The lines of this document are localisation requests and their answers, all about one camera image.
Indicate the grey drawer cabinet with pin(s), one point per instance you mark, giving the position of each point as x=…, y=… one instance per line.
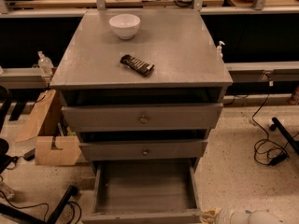
x=187, y=69

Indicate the clear sanitizer bottle left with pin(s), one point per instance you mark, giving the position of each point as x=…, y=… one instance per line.
x=45, y=64

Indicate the grey middle drawer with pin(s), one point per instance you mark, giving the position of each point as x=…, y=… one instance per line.
x=143, y=150

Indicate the white pump bottle right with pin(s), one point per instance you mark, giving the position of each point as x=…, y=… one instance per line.
x=219, y=48

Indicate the white ceramic bowl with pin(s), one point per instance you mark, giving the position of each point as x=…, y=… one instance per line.
x=125, y=26

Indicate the grey bottom drawer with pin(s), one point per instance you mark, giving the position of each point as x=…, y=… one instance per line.
x=145, y=192

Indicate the black stand leg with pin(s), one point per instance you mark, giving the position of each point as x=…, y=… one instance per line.
x=294, y=144
x=15, y=213

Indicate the black stand leg left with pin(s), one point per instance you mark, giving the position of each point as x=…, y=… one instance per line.
x=15, y=213

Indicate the black stand leg right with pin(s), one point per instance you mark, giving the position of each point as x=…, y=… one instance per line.
x=294, y=144

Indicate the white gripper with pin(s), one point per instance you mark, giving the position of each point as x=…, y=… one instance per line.
x=224, y=217

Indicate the grey top drawer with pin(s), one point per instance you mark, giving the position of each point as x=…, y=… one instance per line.
x=112, y=118

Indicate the grey drawer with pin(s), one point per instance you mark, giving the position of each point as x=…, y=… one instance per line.
x=145, y=192
x=143, y=150
x=112, y=118

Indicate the dark striped snack packet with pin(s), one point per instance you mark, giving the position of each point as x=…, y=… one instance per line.
x=142, y=68

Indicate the cardboard box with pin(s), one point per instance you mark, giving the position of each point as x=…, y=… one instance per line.
x=42, y=127

